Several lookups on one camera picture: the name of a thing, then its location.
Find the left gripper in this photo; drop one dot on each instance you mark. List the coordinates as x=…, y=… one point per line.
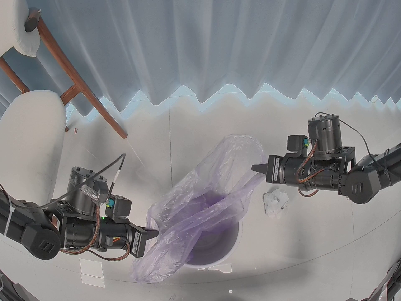
x=117, y=235

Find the white trash bin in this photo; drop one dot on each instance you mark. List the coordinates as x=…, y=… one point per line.
x=219, y=252

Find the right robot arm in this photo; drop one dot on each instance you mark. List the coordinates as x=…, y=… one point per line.
x=366, y=183

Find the blue-grey curtain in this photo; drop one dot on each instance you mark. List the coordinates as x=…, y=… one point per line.
x=219, y=27

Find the purple plastic bag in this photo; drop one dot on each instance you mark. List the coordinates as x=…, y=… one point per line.
x=194, y=199

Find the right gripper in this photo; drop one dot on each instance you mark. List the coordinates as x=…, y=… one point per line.
x=289, y=171

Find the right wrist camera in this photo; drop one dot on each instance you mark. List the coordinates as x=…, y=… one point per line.
x=294, y=144

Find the white padded wooden chair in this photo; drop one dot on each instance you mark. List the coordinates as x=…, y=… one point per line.
x=31, y=136

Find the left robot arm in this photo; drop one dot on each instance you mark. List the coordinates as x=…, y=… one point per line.
x=31, y=227

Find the crumpled white paper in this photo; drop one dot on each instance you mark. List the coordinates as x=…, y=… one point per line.
x=275, y=204

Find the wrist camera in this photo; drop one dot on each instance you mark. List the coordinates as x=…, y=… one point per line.
x=120, y=207
x=294, y=144

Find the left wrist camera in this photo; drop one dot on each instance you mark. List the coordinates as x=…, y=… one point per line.
x=120, y=207

